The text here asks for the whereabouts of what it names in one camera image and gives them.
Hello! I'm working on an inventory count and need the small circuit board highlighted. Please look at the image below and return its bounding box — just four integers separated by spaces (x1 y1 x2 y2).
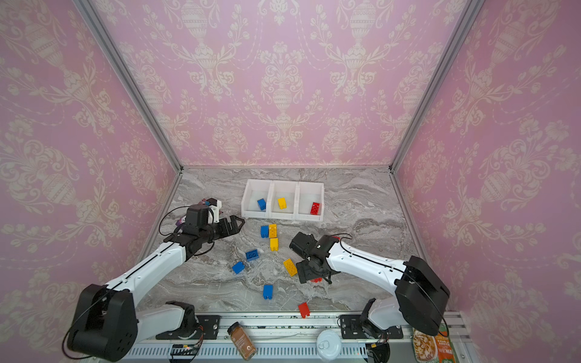
170 344 200 357

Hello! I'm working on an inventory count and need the blue lego beside yellow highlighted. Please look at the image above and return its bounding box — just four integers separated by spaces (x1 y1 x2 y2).
260 225 269 238

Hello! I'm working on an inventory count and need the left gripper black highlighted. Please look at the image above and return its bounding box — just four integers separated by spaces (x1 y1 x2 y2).
200 214 246 244

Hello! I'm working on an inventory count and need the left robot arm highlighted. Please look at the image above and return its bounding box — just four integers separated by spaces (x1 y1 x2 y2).
61 200 246 362

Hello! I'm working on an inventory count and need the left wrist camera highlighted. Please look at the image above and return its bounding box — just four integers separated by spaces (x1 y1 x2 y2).
204 198 222 223

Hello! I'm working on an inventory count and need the yellow long lego lower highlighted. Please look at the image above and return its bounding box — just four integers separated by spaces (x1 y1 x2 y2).
283 259 298 277

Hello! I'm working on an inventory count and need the white three-compartment bin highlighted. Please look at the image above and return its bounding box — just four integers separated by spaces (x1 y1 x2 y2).
241 179 325 222

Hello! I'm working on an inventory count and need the aluminium front rail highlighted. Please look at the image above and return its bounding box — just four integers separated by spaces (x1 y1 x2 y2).
120 312 417 362

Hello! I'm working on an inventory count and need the yellow square lego centre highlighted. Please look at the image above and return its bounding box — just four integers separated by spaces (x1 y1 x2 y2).
269 237 279 251

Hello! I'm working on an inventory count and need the white round lid cup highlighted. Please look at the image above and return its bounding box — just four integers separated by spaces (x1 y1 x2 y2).
316 329 342 362

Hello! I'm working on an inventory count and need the red lego table edge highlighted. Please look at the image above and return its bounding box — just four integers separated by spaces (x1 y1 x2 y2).
298 302 310 319

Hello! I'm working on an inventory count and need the blue lego bottom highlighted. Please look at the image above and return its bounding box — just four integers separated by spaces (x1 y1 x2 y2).
263 284 274 300

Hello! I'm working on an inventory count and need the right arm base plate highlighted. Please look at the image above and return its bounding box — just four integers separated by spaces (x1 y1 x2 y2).
338 315 404 340

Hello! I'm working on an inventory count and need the green noodle packet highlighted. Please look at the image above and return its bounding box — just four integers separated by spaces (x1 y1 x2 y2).
412 323 458 363

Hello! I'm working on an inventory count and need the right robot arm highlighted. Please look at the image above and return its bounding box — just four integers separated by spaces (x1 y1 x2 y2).
289 232 450 338

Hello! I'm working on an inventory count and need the red long lego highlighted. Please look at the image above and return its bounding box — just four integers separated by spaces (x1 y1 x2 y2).
310 202 320 216

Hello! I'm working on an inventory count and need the yellow long lego upright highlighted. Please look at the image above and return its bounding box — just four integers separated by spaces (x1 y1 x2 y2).
269 224 278 239

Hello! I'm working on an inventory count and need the brown spice jar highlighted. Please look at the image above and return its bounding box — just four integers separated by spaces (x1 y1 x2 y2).
227 322 257 361

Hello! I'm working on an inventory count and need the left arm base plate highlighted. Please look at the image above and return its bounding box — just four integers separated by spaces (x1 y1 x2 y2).
155 315 221 341

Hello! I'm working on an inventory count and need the blue studded lego centre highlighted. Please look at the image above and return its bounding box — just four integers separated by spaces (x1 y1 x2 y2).
245 249 260 262

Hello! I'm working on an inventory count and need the purple snack bag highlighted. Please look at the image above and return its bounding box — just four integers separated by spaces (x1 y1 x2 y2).
174 216 186 233

